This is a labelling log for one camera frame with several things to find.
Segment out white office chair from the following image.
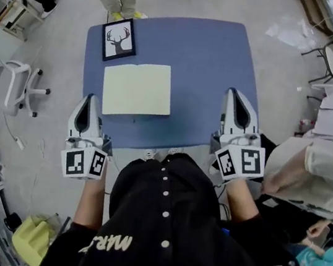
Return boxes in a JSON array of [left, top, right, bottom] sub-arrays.
[[0, 45, 57, 122]]

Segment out black framed deer picture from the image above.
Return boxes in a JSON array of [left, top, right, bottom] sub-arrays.
[[97, 14, 142, 67]]

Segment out yellow plastic stool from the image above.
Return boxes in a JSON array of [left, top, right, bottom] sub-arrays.
[[7, 212, 55, 266]]

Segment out blue cloth covered table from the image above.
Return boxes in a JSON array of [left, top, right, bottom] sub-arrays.
[[70, 0, 273, 170]]

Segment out person's left forearm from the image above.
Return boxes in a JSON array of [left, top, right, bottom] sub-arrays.
[[72, 174, 110, 231]]

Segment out blue notebook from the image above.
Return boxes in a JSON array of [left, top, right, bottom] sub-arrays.
[[97, 55, 178, 126]]

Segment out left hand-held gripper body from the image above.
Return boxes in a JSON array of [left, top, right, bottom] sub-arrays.
[[57, 127, 114, 185]]

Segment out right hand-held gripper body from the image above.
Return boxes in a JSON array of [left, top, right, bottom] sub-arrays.
[[205, 126, 271, 186]]

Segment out white power strip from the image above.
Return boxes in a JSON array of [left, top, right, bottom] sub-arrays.
[[13, 135, 28, 151]]

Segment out wooden side rack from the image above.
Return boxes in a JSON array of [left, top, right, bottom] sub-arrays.
[[0, 0, 47, 44]]

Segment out person's right forearm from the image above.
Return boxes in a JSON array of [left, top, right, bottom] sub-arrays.
[[221, 176, 265, 226]]

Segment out person's black buttoned jacket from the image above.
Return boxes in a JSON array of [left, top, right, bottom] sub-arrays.
[[45, 134, 320, 266]]

